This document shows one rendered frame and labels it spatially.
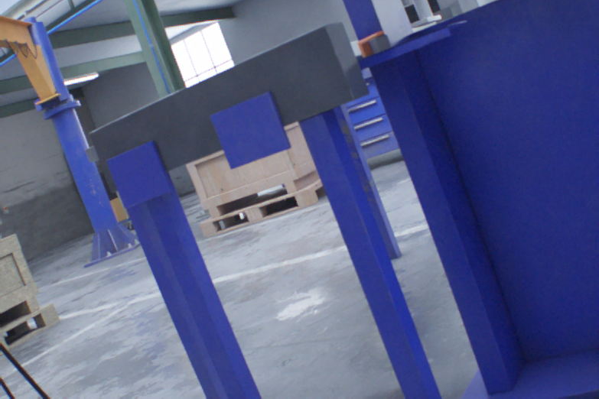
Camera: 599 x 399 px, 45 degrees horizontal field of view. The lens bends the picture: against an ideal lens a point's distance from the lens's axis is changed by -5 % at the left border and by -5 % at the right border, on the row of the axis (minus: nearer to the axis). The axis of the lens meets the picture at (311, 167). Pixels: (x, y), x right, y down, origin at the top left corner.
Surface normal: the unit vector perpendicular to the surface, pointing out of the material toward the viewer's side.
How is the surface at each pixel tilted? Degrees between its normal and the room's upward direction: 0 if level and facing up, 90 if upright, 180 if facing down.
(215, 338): 90
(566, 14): 90
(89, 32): 90
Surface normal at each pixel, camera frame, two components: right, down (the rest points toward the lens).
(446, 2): -0.48, 0.25
